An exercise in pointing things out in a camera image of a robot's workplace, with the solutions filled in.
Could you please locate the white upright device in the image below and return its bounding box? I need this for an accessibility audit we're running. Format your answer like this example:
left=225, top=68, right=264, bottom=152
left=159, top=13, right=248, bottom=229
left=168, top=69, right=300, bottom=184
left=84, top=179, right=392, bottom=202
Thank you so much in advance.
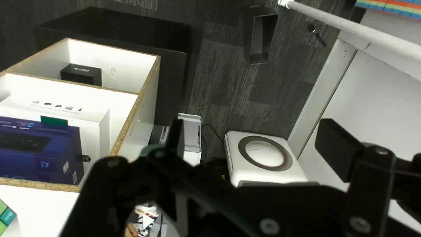
left=176, top=112, right=204, bottom=167

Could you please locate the colourful striped poster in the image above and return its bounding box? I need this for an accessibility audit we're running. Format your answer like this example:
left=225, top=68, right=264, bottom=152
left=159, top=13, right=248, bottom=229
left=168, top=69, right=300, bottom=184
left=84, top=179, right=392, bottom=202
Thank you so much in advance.
left=354, top=0, right=421, bottom=19

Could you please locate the thin black cable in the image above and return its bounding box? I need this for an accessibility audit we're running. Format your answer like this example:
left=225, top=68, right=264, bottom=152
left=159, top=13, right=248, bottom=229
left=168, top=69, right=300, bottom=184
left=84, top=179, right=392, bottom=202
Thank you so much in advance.
left=200, top=122, right=227, bottom=169

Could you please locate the dark blue product box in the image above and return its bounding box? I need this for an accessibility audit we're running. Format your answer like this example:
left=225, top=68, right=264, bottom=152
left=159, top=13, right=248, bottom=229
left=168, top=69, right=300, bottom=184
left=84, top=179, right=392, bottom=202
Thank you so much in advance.
left=0, top=114, right=87, bottom=185

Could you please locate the green tag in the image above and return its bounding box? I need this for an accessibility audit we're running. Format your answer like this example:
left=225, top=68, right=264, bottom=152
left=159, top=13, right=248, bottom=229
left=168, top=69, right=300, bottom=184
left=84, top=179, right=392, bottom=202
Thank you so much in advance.
left=39, top=114, right=70, bottom=129

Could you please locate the small black box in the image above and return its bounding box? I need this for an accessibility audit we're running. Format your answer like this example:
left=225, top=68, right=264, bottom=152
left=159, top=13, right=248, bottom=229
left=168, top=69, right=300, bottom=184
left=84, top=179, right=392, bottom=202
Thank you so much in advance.
left=59, top=63, right=104, bottom=87

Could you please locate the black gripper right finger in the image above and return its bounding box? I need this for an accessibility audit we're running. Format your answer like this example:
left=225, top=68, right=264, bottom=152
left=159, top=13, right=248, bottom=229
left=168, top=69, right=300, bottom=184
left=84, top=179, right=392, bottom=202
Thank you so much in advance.
left=314, top=117, right=421, bottom=237

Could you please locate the crumpled printed paper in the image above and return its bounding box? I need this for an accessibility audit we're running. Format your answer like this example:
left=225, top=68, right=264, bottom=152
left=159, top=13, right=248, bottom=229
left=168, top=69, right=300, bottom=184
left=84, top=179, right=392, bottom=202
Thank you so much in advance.
left=123, top=201, right=166, bottom=237

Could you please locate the black open floor box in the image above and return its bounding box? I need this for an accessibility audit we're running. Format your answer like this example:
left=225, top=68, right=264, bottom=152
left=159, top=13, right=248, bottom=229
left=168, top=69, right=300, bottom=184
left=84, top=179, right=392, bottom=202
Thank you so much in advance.
left=248, top=11, right=280, bottom=65

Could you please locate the white box with black print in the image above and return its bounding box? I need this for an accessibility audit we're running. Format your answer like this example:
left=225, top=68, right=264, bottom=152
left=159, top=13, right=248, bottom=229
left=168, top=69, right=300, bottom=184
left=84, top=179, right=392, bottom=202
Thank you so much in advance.
left=0, top=93, right=110, bottom=160

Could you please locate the white square router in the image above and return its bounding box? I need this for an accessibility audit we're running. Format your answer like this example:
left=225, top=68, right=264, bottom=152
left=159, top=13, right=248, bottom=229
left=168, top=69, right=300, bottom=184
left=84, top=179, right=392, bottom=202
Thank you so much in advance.
left=223, top=129, right=309, bottom=189

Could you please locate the white table frame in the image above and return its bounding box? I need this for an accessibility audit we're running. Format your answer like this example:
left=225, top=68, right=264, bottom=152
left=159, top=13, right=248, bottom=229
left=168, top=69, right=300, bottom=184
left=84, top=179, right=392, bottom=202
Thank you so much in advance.
left=276, top=0, right=421, bottom=159

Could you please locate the small black bolt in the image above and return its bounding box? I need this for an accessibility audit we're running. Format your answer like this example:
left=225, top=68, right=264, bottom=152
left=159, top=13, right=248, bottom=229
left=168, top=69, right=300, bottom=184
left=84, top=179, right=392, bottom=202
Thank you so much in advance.
left=306, top=22, right=329, bottom=48

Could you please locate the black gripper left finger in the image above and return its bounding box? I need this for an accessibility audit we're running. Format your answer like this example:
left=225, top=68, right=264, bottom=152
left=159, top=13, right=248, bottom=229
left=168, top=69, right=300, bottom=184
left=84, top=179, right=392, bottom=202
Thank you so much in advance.
left=60, top=117, right=229, bottom=237

